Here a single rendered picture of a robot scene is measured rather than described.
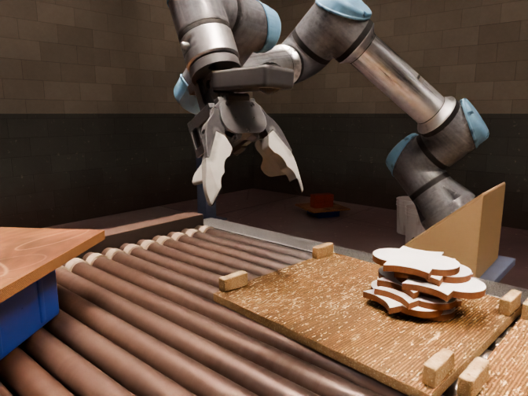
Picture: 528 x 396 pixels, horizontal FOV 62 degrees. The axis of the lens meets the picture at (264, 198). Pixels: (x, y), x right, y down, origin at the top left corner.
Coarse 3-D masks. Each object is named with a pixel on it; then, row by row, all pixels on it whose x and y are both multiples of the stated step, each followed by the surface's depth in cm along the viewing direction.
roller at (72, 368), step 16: (32, 336) 68; (48, 336) 67; (32, 352) 66; (48, 352) 63; (64, 352) 63; (48, 368) 62; (64, 368) 60; (80, 368) 59; (96, 368) 59; (64, 384) 59; (80, 384) 57; (96, 384) 55; (112, 384) 55
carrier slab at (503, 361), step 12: (516, 324) 67; (516, 336) 64; (504, 348) 61; (516, 348) 61; (492, 360) 58; (504, 360) 58; (516, 360) 58; (492, 372) 55; (504, 372) 55; (516, 372) 55; (492, 384) 53; (504, 384) 53; (516, 384) 53
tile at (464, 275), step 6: (462, 270) 70; (468, 270) 70; (396, 276) 71; (402, 276) 70; (408, 276) 70; (414, 276) 70; (432, 276) 68; (438, 276) 68; (450, 276) 68; (456, 276) 68; (462, 276) 68; (468, 276) 69; (432, 282) 68; (438, 282) 67; (444, 282) 69; (450, 282) 68; (456, 282) 68; (462, 282) 68
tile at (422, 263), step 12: (384, 252) 76; (396, 252) 76; (408, 252) 76; (420, 252) 76; (432, 252) 76; (384, 264) 70; (396, 264) 70; (408, 264) 70; (420, 264) 70; (432, 264) 70; (444, 264) 70; (456, 264) 70; (420, 276) 68; (444, 276) 68
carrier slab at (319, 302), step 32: (256, 288) 81; (288, 288) 81; (320, 288) 81; (352, 288) 81; (256, 320) 71; (288, 320) 69; (320, 320) 69; (352, 320) 69; (384, 320) 69; (416, 320) 69; (448, 320) 69; (480, 320) 69; (512, 320) 71; (320, 352) 62; (352, 352) 60; (384, 352) 60; (416, 352) 60; (480, 352) 61; (416, 384) 53; (448, 384) 54
